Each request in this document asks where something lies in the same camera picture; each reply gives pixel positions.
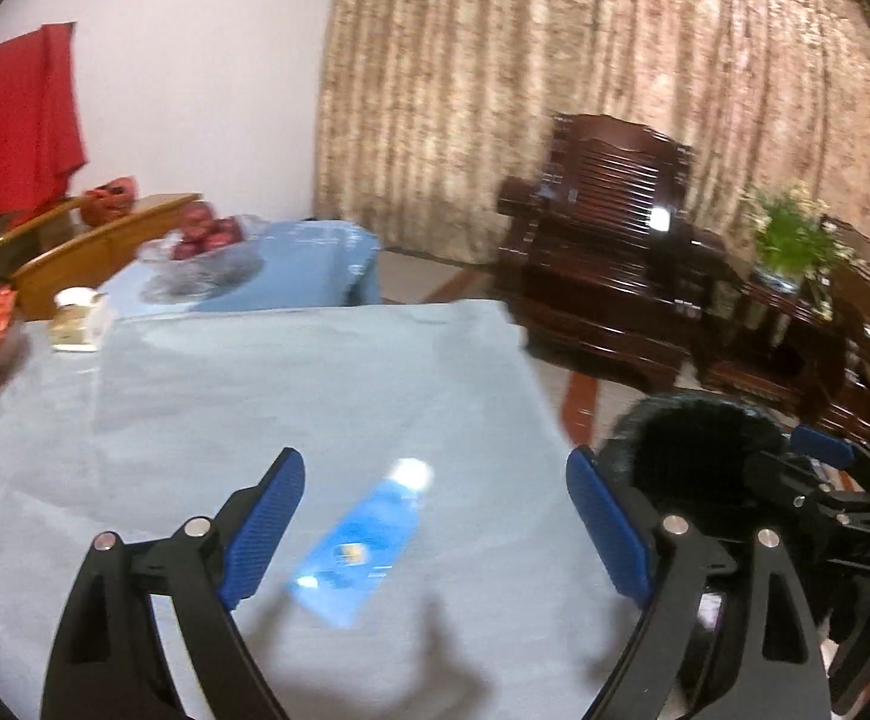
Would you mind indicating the dark wooden side table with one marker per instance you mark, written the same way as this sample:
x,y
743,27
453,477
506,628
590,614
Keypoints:
x,y
765,337

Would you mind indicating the black trash bin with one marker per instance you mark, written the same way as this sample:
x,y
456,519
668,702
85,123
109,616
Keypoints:
x,y
690,457

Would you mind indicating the light wooden chair back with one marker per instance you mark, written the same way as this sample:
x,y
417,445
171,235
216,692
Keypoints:
x,y
7,244
82,259

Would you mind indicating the red cloth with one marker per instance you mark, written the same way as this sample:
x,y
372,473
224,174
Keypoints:
x,y
15,135

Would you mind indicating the dark red fruit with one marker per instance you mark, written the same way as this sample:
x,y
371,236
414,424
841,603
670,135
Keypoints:
x,y
206,232

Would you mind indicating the gold and white box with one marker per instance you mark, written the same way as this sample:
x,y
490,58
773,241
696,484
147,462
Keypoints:
x,y
79,322

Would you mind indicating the potted green plant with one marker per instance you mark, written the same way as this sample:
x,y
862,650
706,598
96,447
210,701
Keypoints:
x,y
791,236

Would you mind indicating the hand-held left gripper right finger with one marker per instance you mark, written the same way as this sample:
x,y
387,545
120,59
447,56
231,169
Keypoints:
x,y
607,525

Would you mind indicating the glass fruit bowl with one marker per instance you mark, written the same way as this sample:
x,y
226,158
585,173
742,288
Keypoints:
x,y
202,277

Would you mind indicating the blue plastic bottle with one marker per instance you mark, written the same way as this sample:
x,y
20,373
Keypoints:
x,y
367,540

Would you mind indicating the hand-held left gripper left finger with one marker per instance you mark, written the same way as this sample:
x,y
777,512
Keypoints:
x,y
266,525

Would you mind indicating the beige patterned curtain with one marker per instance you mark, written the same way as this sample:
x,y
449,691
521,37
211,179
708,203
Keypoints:
x,y
517,90

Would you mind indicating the blue tablecloth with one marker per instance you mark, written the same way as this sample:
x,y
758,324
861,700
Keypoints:
x,y
315,262

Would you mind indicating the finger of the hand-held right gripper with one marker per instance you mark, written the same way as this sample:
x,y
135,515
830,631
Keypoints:
x,y
821,444
787,484

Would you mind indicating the red-brown bag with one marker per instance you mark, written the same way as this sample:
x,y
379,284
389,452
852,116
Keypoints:
x,y
109,202

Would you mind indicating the grey tablecloth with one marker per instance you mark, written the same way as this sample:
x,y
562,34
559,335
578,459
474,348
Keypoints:
x,y
255,390

